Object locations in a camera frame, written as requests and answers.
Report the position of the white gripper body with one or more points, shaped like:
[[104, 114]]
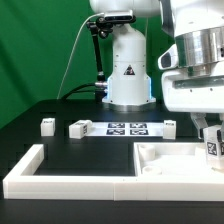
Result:
[[182, 93]]

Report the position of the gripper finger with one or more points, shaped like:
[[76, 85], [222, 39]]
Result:
[[199, 121]]

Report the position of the white square tabletop part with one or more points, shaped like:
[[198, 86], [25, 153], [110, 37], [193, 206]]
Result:
[[172, 159]]

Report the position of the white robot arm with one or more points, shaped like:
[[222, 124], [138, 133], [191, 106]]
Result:
[[193, 67]]

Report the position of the white marker sheet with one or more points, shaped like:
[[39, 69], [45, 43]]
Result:
[[127, 129]]

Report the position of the silver mounted camera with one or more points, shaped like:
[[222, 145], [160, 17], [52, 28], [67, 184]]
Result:
[[118, 16]]

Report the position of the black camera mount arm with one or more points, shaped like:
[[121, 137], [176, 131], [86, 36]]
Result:
[[100, 90]]

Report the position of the white U-shaped fence wall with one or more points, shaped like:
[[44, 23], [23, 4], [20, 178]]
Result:
[[23, 183]]

